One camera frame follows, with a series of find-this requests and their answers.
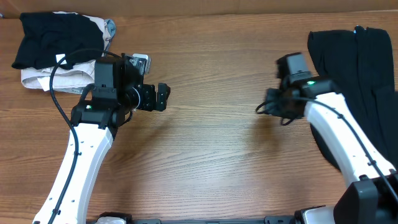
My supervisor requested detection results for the folded beige garment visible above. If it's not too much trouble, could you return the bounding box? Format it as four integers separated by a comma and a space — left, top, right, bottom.
21, 15, 116, 94

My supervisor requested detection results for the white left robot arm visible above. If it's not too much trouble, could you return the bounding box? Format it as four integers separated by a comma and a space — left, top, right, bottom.
33, 54, 170, 223

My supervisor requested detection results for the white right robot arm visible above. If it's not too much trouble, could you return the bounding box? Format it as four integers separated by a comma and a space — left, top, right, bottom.
261, 78, 397, 224

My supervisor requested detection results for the black t-shirt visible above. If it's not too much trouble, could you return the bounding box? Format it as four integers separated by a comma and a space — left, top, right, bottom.
307, 26, 397, 166

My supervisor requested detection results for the folded black garment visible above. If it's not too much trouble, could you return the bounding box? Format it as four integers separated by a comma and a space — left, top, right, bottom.
12, 12, 104, 70

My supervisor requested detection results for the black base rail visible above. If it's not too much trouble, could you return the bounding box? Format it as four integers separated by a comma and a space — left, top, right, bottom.
86, 212, 303, 224

